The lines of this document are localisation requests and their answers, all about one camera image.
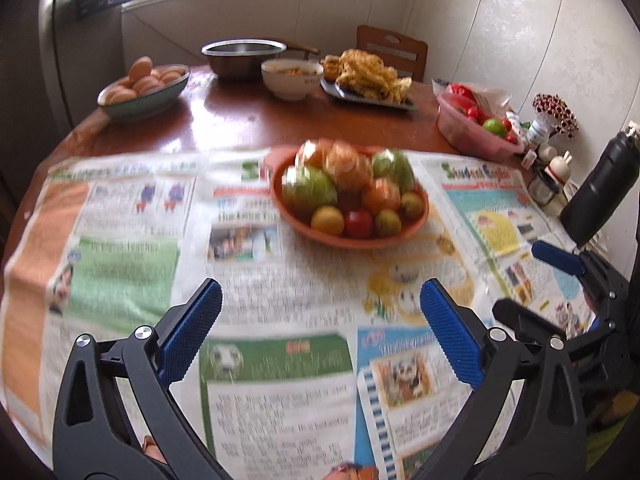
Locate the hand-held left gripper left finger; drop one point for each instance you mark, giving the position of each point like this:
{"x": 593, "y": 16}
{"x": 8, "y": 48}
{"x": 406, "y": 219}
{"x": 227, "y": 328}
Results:
{"x": 192, "y": 330}

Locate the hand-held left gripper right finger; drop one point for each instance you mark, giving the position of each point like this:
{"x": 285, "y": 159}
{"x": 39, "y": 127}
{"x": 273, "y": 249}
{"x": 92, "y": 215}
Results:
{"x": 447, "y": 335}

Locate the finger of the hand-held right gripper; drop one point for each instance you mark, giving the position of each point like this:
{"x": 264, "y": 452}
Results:
{"x": 520, "y": 317}
{"x": 555, "y": 257}

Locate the orange plastic plate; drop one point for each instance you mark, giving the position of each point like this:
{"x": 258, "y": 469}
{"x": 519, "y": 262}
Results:
{"x": 350, "y": 242}

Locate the red tomato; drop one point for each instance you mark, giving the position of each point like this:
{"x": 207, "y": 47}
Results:
{"x": 358, "y": 224}
{"x": 510, "y": 137}

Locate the small yellow round fruit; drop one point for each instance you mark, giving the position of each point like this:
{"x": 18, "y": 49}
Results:
{"x": 327, "y": 220}

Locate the plastic-wrapped green citrus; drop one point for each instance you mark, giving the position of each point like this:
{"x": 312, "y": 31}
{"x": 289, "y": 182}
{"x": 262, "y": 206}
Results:
{"x": 395, "y": 167}
{"x": 307, "y": 190}

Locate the newspaper with sunflower border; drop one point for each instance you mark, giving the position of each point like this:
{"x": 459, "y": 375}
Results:
{"x": 500, "y": 230}

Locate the black water bottle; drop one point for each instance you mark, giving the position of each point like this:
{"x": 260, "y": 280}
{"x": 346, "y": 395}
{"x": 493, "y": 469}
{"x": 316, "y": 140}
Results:
{"x": 600, "y": 185}

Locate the white rabbit figurine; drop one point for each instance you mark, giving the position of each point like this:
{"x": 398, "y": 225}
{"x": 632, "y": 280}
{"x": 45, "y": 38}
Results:
{"x": 557, "y": 170}

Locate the small white bottle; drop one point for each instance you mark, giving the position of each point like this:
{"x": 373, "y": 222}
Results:
{"x": 530, "y": 160}

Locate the newspaper with cartoon pictures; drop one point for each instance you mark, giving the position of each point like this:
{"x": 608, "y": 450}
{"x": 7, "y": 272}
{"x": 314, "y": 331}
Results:
{"x": 300, "y": 285}

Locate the white medicine bottle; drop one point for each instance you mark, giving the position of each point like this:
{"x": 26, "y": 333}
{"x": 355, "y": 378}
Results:
{"x": 537, "y": 132}

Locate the green round fruit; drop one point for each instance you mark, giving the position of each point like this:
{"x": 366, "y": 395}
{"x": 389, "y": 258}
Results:
{"x": 495, "y": 126}

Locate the red and white flower decoration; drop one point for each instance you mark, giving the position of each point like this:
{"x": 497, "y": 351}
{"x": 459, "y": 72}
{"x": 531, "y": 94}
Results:
{"x": 555, "y": 112}

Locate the pink plastic basin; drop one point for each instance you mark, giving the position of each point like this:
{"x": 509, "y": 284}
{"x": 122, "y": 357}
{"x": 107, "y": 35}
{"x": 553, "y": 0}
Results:
{"x": 465, "y": 135}

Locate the white plastic bag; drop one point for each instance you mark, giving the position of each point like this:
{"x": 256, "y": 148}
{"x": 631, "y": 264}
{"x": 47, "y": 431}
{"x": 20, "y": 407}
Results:
{"x": 495, "y": 96}

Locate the red package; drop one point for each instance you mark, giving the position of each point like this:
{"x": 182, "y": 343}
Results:
{"x": 462, "y": 92}

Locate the dark baking tray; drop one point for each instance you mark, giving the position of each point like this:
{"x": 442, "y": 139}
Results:
{"x": 405, "y": 105}

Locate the teal bowl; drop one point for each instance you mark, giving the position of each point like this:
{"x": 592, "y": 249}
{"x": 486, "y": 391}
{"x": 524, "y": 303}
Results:
{"x": 150, "y": 105}

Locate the pile of brown eggs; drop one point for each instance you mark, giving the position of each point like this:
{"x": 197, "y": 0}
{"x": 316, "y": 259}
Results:
{"x": 145, "y": 80}

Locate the pile of fried food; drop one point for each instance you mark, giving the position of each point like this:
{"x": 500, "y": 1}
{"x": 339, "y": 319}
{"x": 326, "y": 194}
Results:
{"x": 367, "y": 75}

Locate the white ceramic bowl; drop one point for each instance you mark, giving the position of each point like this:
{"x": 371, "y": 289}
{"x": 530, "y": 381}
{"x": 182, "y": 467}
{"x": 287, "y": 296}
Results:
{"x": 292, "y": 85}

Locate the wooden chair with cutout back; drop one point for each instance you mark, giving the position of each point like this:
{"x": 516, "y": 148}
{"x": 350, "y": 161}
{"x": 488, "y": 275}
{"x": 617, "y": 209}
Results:
{"x": 392, "y": 45}

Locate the metal bowl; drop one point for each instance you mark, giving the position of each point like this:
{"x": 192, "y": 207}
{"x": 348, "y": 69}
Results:
{"x": 242, "y": 62}

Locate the grey refrigerator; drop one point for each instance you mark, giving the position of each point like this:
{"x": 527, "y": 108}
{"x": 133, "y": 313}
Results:
{"x": 75, "y": 50}

